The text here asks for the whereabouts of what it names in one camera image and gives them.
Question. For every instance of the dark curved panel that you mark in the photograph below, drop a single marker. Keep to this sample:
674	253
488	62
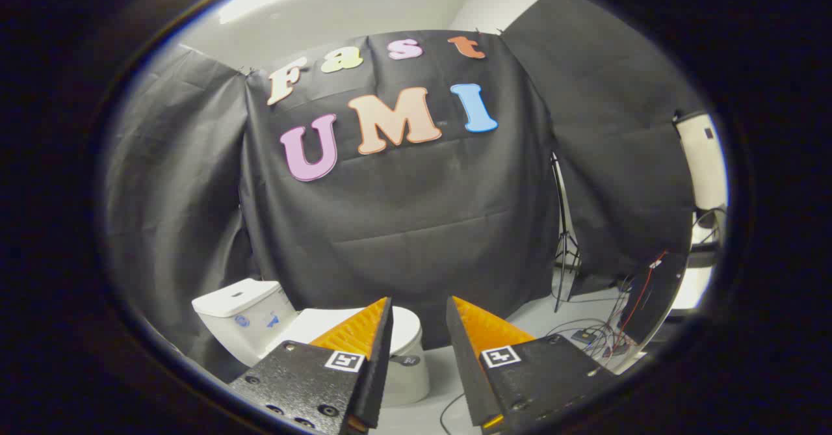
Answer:
656	298

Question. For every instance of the black lid pull tab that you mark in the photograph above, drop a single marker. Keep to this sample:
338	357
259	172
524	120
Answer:
404	359

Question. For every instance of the black backdrop cloth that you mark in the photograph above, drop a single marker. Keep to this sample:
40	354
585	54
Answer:
403	227

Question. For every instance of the white appliance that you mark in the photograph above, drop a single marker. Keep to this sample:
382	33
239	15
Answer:
705	162

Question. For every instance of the white toilet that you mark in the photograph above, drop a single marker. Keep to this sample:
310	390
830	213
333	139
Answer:
240	318

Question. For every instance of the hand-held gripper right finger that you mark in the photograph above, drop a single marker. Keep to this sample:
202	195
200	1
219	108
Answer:
465	370

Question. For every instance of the black tripod stand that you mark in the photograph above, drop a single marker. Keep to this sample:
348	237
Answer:
564	227

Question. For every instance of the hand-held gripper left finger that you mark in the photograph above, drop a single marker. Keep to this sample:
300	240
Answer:
374	370

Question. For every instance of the white toilet lid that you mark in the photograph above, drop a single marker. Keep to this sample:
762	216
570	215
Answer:
318	321

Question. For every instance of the small dark floor device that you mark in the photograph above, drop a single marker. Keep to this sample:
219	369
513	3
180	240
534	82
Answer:
585	336

